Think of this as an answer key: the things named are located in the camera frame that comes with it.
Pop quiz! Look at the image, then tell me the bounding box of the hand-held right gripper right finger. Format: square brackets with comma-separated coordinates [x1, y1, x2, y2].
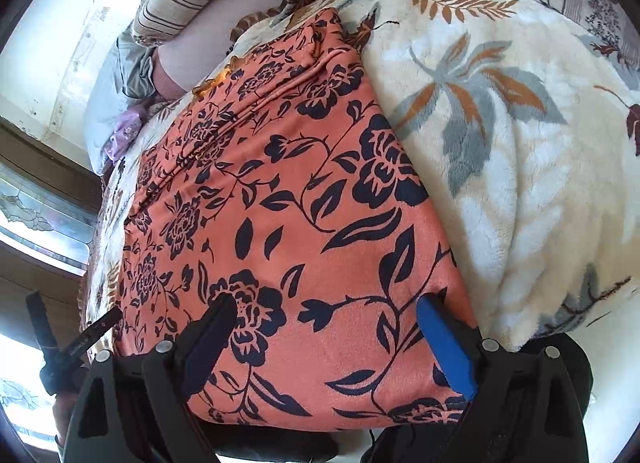
[416, 292, 594, 463]

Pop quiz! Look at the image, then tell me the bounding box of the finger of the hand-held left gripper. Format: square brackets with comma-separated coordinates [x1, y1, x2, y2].
[60, 306, 123, 369]
[25, 290, 61, 389]

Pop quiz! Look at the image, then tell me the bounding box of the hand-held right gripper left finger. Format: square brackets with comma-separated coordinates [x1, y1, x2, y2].
[62, 293, 238, 463]

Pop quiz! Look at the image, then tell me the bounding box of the orange floral garment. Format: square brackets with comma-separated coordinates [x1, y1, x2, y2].
[114, 7, 483, 436]

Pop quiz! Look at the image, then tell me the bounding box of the clear window pane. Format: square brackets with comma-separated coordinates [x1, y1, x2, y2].
[0, 333, 76, 444]

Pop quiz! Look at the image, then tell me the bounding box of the stained glass window pane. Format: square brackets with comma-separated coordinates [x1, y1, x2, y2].
[0, 176, 98, 249]

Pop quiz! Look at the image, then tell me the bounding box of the cream leaf print fleece blanket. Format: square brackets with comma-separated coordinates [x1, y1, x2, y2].
[82, 0, 640, 359]

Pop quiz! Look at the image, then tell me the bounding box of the purple floral cloth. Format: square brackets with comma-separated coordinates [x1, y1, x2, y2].
[102, 106, 148, 161]

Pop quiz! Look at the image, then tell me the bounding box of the pale blue quilted pillow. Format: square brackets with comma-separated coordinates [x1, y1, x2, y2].
[82, 63, 166, 174]

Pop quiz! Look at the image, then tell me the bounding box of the grey satin cloth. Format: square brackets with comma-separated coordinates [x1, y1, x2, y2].
[116, 36, 163, 99]

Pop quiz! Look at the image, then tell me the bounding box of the mauve bed sheet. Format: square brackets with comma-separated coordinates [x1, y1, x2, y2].
[152, 0, 401, 104]

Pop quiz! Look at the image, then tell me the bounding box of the dark wooden window frame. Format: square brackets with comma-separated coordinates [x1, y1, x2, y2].
[0, 116, 108, 344]

